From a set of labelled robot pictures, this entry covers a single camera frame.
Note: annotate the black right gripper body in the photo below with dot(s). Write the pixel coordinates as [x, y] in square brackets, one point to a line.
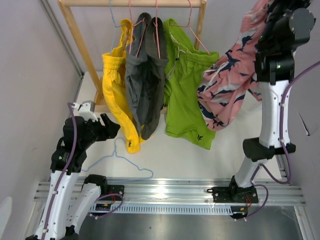
[279, 7]

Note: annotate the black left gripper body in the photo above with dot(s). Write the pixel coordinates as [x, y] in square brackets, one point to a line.
[95, 131]

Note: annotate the pink shark print shorts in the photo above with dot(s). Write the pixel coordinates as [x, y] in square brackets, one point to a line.
[223, 87]

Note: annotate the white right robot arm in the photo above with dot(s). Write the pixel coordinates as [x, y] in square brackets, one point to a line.
[288, 26]

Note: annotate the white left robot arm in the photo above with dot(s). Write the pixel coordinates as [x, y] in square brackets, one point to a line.
[60, 220]

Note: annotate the yellow shorts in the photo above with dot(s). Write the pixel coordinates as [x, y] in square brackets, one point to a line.
[114, 88]

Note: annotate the grey shorts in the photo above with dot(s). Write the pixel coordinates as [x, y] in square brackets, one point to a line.
[145, 80]

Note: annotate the lime green shorts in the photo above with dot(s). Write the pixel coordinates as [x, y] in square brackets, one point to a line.
[183, 73]

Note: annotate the wooden clothes rack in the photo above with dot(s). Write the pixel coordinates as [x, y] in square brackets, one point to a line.
[65, 7]

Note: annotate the white plastic basket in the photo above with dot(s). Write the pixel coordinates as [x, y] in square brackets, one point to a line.
[250, 105]

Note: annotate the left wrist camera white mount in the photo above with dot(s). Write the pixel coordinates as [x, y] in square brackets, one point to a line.
[86, 110]

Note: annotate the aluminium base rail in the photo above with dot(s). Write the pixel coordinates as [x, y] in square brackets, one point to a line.
[194, 191]

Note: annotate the slotted cable duct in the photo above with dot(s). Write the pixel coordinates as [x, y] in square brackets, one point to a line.
[175, 209]

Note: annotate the pink wire hanger right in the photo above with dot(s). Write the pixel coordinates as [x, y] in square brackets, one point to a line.
[199, 26]

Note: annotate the pink wire hanger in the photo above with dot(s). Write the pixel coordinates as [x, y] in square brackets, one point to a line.
[199, 26]
[156, 29]
[138, 34]

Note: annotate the pink wire hanger middle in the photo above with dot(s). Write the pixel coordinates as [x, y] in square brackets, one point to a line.
[156, 29]

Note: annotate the pink wire hanger left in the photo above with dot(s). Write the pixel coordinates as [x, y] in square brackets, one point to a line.
[138, 34]

